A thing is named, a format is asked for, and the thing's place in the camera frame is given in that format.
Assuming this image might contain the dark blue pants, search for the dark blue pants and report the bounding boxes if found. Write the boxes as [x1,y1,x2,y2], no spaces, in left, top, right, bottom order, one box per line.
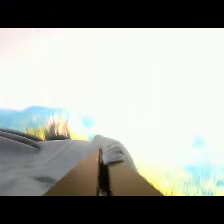
[0,128,138,197]

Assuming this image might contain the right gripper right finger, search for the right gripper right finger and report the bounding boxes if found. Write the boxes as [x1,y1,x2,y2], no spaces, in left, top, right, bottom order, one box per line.
[107,159,164,197]

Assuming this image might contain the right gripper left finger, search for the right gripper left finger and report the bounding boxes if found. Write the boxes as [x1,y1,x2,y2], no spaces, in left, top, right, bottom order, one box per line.
[43,148,101,197]

